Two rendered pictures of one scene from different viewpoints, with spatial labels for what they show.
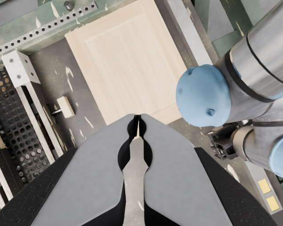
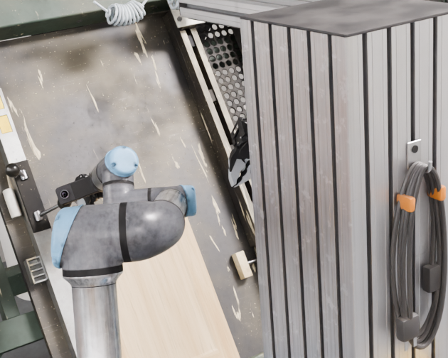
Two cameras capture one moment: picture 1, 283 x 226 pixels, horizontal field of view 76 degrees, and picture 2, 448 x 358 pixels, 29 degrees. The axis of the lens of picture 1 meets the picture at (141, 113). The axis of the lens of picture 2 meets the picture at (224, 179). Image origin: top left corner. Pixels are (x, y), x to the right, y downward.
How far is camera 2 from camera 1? 191 cm
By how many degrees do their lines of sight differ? 30
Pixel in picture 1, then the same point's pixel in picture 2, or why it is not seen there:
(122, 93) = (172, 273)
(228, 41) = (8, 339)
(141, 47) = (144, 333)
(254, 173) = (16, 142)
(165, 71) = not seen: hidden behind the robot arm
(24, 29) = not seen: outside the picture
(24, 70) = not seen: hidden behind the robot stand
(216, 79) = (191, 202)
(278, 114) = (131, 188)
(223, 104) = (188, 191)
